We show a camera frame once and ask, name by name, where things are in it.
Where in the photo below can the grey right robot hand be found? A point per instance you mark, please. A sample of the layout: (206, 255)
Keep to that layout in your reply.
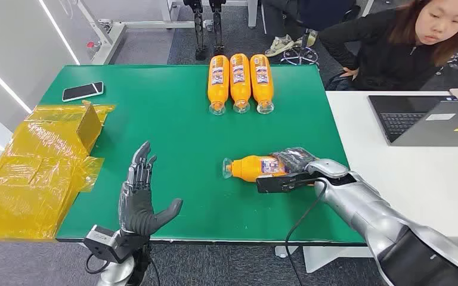
(292, 158)

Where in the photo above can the red knob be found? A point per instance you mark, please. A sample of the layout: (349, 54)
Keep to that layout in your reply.
(92, 44)

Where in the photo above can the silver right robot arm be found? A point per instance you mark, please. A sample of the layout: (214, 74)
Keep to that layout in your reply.
(371, 213)

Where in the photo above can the grey closed laptop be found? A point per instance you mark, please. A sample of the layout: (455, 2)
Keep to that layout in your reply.
(442, 126)

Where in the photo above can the person's hand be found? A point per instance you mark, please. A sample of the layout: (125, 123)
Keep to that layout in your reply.
(350, 73)

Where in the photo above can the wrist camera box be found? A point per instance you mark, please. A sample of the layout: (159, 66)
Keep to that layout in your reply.
(100, 242)
(284, 183)

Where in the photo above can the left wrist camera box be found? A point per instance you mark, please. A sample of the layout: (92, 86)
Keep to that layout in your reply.
(100, 242)

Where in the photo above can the seated person with sneakers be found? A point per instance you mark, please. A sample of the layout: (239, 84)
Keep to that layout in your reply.
(304, 15)

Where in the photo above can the green table mat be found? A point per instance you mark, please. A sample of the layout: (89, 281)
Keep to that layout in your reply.
(181, 138)

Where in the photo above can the black robot leg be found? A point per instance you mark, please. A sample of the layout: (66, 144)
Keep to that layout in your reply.
(218, 27)
(199, 27)

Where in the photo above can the white table leg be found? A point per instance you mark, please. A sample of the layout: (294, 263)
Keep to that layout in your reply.
(331, 258)

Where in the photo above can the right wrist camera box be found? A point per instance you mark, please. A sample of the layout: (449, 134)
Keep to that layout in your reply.
(284, 183)

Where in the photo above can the chrome office chair base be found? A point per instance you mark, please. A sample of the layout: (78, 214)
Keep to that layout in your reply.
(300, 55)

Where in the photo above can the black open laptop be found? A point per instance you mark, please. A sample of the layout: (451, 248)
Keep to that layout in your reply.
(401, 118)

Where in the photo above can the white metal frame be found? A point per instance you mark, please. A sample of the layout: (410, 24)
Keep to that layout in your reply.
(110, 35)

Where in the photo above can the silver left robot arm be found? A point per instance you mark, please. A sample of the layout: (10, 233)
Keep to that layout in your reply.
(114, 274)

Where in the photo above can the yellow film wrapped cardboard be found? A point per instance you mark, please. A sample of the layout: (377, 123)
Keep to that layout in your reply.
(35, 169)

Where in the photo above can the black smartphone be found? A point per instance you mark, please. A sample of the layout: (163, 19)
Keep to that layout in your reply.
(83, 91)

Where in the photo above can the orange juice bottle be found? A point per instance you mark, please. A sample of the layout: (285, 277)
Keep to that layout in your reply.
(262, 79)
(218, 79)
(240, 79)
(252, 167)

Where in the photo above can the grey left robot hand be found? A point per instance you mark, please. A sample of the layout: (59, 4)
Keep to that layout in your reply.
(135, 205)

